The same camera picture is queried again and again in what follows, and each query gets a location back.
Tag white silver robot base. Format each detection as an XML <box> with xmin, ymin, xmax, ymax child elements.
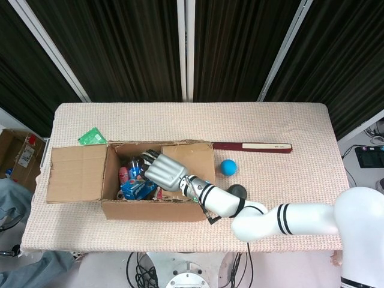
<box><xmin>128</xmin><ymin>251</ymin><xmax>250</xmax><ymax>288</ymax></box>

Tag white partition frame post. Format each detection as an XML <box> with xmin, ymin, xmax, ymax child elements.
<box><xmin>7</xmin><ymin>0</ymin><xmax>91</xmax><ymax>103</ymax></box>
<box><xmin>176</xmin><ymin>0</ymin><xmax>195</xmax><ymax>103</ymax></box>
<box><xmin>257</xmin><ymin>0</ymin><xmax>314</xmax><ymax>103</ymax></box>

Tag long dark red box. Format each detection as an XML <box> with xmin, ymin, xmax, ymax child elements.
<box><xmin>212</xmin><ymin>142</ymin><xmax>293</xmax><ymax>154</ymax></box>

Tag tangled floor cables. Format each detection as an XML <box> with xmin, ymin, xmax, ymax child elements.
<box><xmin>341</xmin><ymin>125</ymin><xmax>384</xmax><ymax>157</ymax></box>

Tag black arm cable with plug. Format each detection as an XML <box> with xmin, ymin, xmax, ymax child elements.
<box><xmin>184</xmin><ymin>176</ymin><xmax>268</xmax><ymax>288</ymax></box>

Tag black floor device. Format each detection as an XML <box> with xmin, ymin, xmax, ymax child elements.
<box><xmin>355</xmin><ymin>146</ymin><xmax>384</xmax><ymax>169</ymax></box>

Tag person in blue jeans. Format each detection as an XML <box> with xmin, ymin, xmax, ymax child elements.
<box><xmin>0</xmin><ymin>176</ymin><xmax>74</xmax><ymax>288</ymax></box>

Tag dark cola plastic bottle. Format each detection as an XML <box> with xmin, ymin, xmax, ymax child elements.
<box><xmin>127</xmin><ymin>158</ymin><xmax>149</xmax><ymax>180</ymax></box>

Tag cardboard box on floor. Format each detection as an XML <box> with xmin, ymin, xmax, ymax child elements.
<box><xmin>0</xmin><ymin>128</ymin><xmax>47</xmax><ymax>193</ymax></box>

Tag blue ball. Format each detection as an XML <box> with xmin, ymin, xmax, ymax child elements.
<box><xmin>220</xmin><ymin>159</ymin><xmax>239</xmax><ymax>177</ymax></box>

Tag black hanging cable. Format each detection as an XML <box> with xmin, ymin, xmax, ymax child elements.
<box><xmin>232</xmin><ymin>251</ymin><xmax>248</xmax><ymax>272</ymax></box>

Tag black faceted cup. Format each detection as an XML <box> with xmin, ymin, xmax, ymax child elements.
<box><xmin>227</xmin><ymin>184</ymin><xmax>249</xmax><ymax>200</ymax></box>

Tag blue snack packet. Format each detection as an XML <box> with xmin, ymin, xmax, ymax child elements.
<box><xmin>120</xmin><ymin>179</ymin><xmax>159</xmax><ymax>200</ymax></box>

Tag green foil packet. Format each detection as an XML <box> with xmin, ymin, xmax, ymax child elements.
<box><xmin>77</xmin><ymin>127</ymin><xmax>107</xmax><ymax>145</ymax></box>

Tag pink woven tablecloth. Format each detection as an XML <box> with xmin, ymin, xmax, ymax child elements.
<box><xmin>20</xmin><ymin>101</ymin><xmax>352</xmax><ymax>268</ymax></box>

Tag black pleated partition panel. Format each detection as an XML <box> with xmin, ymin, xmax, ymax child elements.
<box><xmin>0</xmin><ymin>0</ymin><xmax>88</xmax><ymax>137</ymax></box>
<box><xmin>26</xmin><ymin>0</ymin><xmax>184</xmax><ymax>103</ymax></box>
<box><xmin>193</xmin><ymin>0</ymin><xmax>301</xmax><ymax>103</ymax></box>
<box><xmin>263</xmin><ymin>0</ymin><xmax>384</xmax><ymax>141</ymax></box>

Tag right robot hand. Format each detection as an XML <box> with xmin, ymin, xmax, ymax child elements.
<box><xmin>140</xmin><ymin>149</ymin><xmax>188</xmax><ymax>193</ymax></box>

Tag black coiled cable bundle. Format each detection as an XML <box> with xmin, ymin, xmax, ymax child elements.
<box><xmin>125</xmin><ymin>251</ymin><xmax>160</xmax><ymax>288</ymax></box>

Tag brown cardboard box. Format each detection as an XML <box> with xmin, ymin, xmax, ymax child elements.
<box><xmin>46</xmin><ymin>139</ymin><xmax>217</xmax><ymax>222</ymax></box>

